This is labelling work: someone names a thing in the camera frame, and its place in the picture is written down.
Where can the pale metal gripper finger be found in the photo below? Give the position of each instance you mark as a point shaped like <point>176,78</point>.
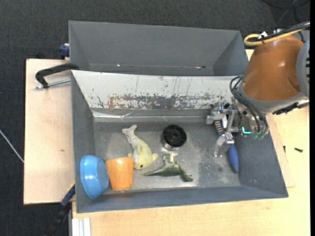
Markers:
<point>222,145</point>

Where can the blue oblong object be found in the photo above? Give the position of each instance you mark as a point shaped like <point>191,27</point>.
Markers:
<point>233,158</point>

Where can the black and silver round spool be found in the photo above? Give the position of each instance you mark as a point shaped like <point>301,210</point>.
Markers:
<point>174,135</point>

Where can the green toy dinosaur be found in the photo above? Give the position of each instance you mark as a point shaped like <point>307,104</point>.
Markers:
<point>172,169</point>

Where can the small black screw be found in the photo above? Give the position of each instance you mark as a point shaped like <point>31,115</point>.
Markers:
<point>298,150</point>

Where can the yellow and white toy whale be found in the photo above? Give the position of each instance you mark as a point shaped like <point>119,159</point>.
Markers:
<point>142,154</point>

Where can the orange cup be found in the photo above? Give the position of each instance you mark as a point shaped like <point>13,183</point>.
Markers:
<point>120,173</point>

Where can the grey metal bin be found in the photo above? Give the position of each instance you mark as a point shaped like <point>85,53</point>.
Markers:
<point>152,45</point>

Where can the blue bowl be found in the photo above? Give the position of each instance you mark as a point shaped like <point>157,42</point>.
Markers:
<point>92,176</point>

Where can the pale wood flat board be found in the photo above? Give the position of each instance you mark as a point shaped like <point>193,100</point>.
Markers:
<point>46,131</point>

